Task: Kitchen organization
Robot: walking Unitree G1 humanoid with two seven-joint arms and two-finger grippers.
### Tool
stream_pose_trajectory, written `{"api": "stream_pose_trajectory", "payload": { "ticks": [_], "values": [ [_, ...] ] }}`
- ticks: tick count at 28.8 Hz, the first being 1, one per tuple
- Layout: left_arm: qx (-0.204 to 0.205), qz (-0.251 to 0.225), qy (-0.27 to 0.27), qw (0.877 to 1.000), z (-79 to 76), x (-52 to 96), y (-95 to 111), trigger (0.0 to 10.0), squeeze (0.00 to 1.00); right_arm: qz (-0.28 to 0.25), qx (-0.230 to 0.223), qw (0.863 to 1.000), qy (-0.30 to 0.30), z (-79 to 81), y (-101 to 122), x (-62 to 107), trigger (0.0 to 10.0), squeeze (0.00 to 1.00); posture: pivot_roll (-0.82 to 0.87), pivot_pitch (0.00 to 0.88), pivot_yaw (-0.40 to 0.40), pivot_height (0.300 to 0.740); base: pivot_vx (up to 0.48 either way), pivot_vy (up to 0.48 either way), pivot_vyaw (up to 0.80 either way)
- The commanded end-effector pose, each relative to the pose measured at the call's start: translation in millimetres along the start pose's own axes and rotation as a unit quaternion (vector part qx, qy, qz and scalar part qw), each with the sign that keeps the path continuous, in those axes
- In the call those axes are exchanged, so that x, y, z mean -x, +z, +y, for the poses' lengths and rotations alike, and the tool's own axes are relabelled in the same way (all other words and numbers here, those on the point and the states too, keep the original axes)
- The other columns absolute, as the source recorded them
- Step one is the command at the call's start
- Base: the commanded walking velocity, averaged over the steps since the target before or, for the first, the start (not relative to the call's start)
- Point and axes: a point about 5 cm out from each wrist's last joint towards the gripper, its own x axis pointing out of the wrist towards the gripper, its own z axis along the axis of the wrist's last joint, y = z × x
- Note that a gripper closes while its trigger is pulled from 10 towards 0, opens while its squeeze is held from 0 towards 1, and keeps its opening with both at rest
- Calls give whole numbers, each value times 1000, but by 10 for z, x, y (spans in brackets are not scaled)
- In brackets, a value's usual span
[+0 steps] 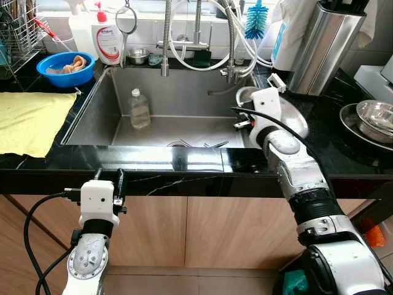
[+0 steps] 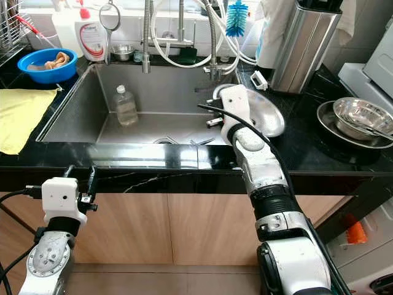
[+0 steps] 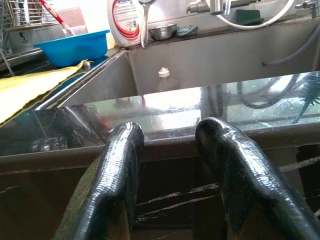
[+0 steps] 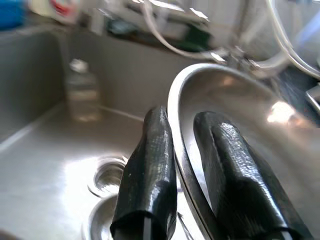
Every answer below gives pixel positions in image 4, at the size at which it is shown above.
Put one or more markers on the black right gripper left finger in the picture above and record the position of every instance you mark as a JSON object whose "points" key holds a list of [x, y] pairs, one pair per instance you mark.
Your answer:
{"points": [[147, 187]]}

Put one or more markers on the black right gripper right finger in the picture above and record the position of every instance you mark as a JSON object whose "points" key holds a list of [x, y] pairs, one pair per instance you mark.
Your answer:
{"points": [[237, 180]]}

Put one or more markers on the large steel plate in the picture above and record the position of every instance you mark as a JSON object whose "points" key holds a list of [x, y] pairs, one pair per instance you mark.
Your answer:
{"points": [[225, 100]]}

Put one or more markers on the stainless steel sink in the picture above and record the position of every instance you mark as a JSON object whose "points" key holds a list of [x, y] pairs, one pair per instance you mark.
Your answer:
{"points": [[50, 162]]}

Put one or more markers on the clear plastic bottle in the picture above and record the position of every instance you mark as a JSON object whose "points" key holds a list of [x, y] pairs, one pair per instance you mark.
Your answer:
{"points": [[81, 92]]}

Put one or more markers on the green scrub pad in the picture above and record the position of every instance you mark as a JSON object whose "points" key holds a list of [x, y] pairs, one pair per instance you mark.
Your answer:
{"points": [[197, 37]]}

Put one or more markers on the teal rag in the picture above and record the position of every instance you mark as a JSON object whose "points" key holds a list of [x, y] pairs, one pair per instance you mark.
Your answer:
{"points": [[122, 27]]}

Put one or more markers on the white red-label bottle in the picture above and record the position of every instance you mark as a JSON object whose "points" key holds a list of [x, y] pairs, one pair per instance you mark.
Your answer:
{"points": [[63, 10]]}

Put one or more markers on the blue plastic bowl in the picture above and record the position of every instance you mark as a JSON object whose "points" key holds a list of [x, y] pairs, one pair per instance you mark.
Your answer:
{"points": [[10, 12]]}

